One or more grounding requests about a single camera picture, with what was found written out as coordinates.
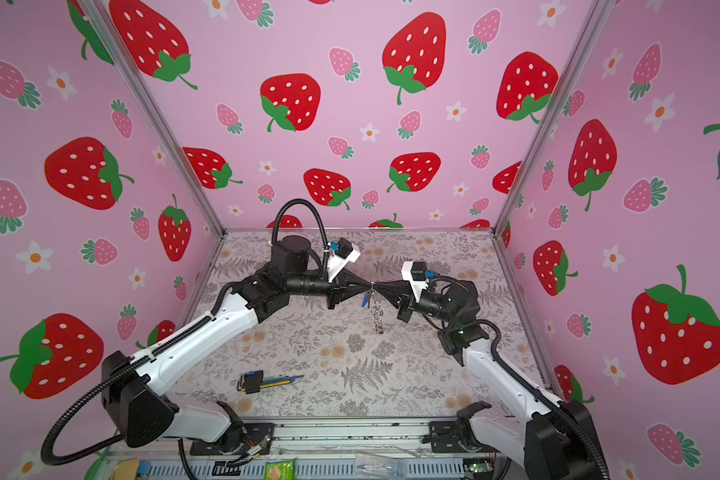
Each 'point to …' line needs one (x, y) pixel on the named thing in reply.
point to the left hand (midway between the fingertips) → (369, 285)
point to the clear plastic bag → (376, 464)
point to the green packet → (280, 470)
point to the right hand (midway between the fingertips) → (374, 287)
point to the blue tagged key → (366, 300)
